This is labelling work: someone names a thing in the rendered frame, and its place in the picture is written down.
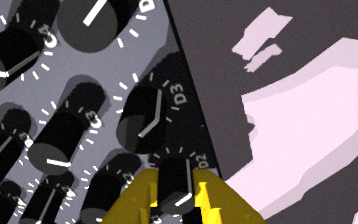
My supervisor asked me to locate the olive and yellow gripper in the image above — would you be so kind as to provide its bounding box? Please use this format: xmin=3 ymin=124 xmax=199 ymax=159
xmin=99 ymin=168 xmax=266 ymax=224

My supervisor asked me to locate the grey panel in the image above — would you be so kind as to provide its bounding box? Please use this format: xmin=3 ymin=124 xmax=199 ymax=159
xmin=0 ymin=0 xmax=223 ymax=224

